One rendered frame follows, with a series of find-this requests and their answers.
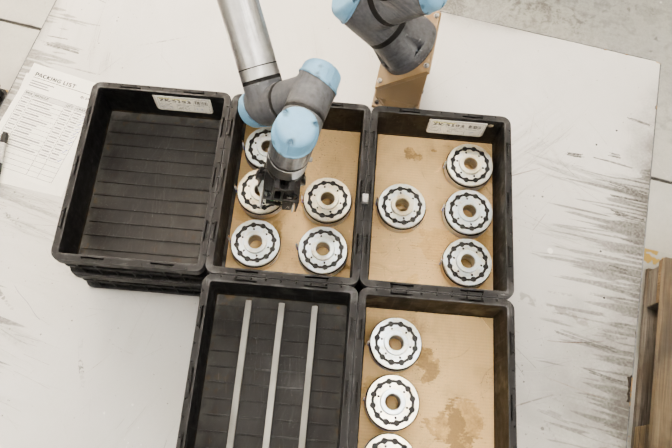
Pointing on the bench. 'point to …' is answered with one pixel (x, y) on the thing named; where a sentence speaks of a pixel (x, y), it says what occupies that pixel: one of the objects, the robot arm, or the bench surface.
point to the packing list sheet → (44, 130)
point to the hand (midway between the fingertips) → (277, 192)
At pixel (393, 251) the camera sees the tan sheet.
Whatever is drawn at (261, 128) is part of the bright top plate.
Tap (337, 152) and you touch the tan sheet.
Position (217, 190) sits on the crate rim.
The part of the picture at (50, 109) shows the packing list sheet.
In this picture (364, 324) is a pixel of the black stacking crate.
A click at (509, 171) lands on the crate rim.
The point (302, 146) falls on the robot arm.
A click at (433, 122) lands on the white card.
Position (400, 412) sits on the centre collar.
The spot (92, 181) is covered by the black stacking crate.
